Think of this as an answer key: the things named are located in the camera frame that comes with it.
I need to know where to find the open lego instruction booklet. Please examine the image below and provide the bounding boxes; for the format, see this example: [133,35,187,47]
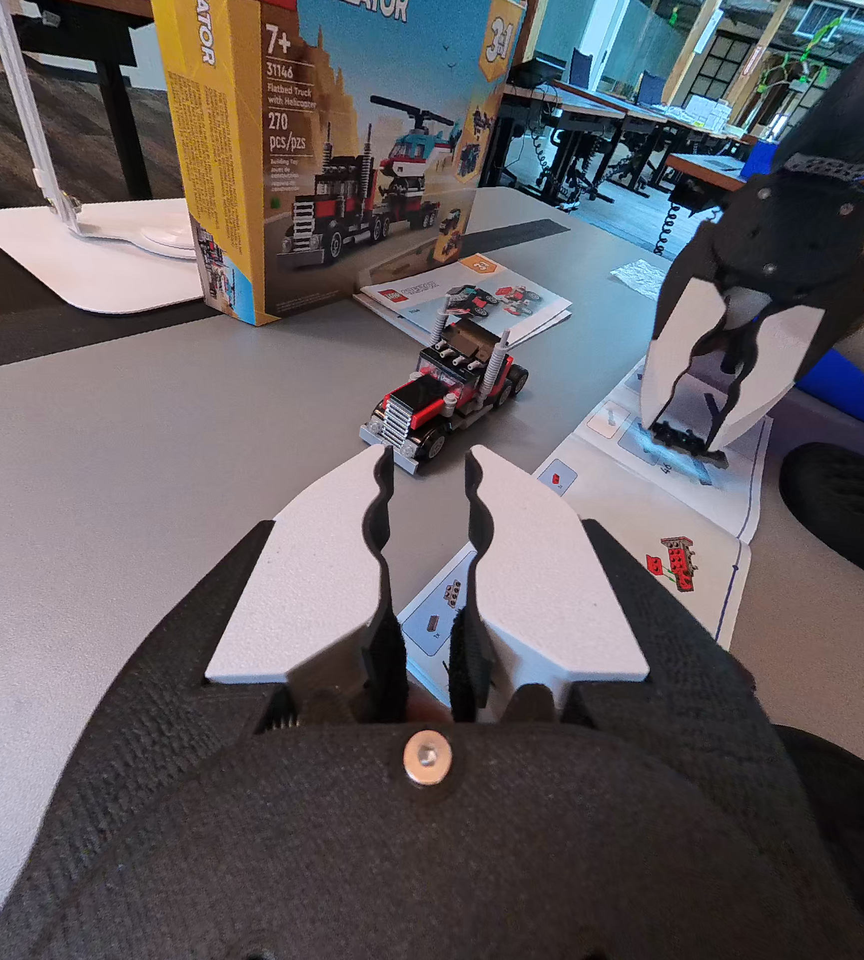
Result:
[398,357,775,661]

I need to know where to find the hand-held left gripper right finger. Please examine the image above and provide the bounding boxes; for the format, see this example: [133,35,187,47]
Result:
[450,446,650,721]

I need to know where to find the closed lego instruction booklet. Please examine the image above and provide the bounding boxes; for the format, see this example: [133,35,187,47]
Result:
[354,255,572,346]

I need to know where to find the white lamp base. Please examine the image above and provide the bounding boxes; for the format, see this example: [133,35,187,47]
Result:
[0,0,245,316]

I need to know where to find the wooden office desk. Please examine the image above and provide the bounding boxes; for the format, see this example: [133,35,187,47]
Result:
[665,150,748,256]

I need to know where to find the dark lego plate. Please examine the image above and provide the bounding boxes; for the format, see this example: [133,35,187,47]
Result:
[650,422,728,456]

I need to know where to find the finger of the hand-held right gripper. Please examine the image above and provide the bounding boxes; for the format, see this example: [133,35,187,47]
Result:
[707,293,827,451]
[639,285,733,436]

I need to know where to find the lego set box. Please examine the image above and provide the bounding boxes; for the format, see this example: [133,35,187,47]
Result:
[152,0,530,327]

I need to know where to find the red black lego vehicle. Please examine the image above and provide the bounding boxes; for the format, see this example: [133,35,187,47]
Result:
[360,315,530,477]

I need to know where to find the black tape strip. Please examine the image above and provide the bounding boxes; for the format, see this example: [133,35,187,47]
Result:
[0,218,571,376]

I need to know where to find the clear plastic bag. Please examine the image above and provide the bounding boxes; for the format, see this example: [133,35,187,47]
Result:
[612,260,673,297]

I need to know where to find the long dark office desk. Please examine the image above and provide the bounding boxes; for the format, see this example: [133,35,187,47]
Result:
[500,83,673,204]

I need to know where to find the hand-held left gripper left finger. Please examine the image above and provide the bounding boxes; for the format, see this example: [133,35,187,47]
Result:
[207,446,407,721]

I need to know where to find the green potted plant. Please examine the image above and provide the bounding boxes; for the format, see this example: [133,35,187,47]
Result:
[770,15,853,106]

